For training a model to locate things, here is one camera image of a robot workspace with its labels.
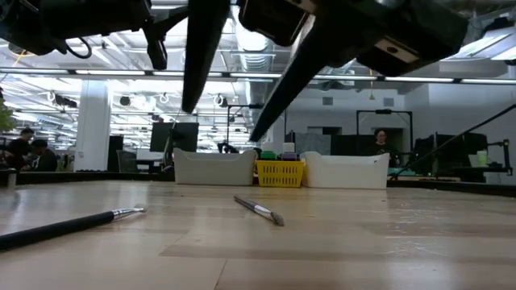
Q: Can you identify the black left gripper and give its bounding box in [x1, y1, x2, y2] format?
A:
[142, 0, 469, 78]

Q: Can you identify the purple paint bottle white cap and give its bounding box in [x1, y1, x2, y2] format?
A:
[280, 142, 301, 162]

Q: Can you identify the long ceiling light strip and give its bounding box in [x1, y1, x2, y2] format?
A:
[0, 67, 516, 85]

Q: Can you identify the yellow slotted plastic basket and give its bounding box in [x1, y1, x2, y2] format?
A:
[256, 159, 306, 189]

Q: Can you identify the white plastic bin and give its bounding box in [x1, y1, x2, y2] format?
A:
[301, 151, 391, 190]

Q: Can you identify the person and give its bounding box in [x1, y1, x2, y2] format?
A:
[364, 127, 400, 157]
[2, 127, 36, 171]
[29, 139, 60, 173]

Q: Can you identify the grey-white plastic bin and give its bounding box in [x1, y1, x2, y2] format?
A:
[173, 147, 258, 187]

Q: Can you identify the thin black slanted rod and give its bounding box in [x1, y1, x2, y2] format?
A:
[389, 103, 516, 180]

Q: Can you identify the white building column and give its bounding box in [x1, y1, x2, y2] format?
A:
[73, 78, 113, 167]

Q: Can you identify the dark office chair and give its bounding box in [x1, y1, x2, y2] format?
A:
[116, 149, 138, 168]

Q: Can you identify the black background monitor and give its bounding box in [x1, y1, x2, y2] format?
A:
[434, 132, 465, 164]

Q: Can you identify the thin grey flat-tip paintbrush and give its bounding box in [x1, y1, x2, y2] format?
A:
[232, 195, 285, 227]

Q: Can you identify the green plant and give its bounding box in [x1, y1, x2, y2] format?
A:
[0, 86, 16, 133]

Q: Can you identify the thick long black paintbrush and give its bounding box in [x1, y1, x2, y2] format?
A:
[0, 205, 148, 251]

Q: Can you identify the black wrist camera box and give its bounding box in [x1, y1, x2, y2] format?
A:
[237, 0, 319, 48]

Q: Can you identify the black stand frame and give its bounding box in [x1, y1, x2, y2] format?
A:
[356, 108, 414, 156]

